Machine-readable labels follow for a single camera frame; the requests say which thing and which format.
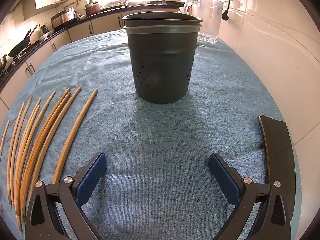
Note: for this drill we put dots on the brown lidded pot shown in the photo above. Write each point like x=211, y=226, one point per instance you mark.
x=92, y=8

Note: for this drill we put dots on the dark grey utensil holder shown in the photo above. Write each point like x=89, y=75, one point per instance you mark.
x=162, y=62

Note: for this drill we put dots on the set of wooden chopsticks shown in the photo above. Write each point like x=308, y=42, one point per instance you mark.
x=37, y=145

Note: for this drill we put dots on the steel rice cooker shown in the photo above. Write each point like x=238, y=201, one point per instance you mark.
x=63, y=16

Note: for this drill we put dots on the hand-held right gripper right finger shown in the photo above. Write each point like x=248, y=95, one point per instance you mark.
x=225, y=178

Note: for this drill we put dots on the beige base cabinets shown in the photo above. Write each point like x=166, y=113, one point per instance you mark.
x=80, y=32

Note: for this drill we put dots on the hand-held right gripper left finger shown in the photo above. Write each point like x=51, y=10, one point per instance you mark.
x=90, y=178

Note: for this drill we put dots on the blue tablecloth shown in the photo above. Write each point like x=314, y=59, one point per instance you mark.
x=155, y=135

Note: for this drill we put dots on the black kitchen countertop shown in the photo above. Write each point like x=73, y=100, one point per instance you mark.
x=107, y=12

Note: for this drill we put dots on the black wok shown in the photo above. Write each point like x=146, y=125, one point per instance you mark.
x=20, y=47

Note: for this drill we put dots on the steel kettle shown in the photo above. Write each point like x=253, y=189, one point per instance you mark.
x=43, y=30

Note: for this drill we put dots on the black smartphone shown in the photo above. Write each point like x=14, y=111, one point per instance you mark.
x=277, y=150

